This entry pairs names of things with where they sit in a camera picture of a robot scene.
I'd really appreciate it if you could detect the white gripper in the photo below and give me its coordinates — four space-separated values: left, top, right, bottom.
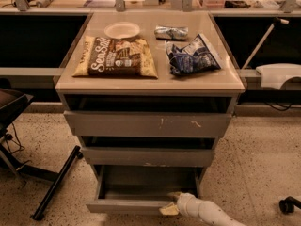
159 191 203 218

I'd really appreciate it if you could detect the grey bottom drawer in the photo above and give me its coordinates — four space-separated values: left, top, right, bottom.
87 165 202 215

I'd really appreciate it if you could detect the grey drawer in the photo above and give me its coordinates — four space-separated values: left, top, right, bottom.
87 165 202 215
82 147 214 167
64 111 231 138

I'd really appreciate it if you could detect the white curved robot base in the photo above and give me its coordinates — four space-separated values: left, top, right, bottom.
256 63 301 89

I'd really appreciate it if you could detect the grey middle drawer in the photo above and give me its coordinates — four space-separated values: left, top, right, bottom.
82 147 214 167

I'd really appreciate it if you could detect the grey drawer cabinet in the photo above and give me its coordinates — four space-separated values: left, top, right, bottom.
54 10 246 186

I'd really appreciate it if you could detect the grey top drawer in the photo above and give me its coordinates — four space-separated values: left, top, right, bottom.
64 111 231 138

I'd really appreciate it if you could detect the black caster wheel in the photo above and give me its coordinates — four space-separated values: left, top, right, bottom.
279 196 301 214

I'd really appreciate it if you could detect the blue crumpled chip bag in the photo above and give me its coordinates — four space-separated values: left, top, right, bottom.
165 34 221 76

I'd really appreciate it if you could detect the brown sea salt chip bag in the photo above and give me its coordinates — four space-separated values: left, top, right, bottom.
73 36 158 78

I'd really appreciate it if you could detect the crushed silver can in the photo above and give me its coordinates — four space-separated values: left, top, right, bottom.
154 25 188 40

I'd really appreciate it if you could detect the white paper plate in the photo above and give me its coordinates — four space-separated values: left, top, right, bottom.
104 22 140 39

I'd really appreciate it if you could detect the white rod with black tip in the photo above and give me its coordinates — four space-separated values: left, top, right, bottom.
242 17 289 69

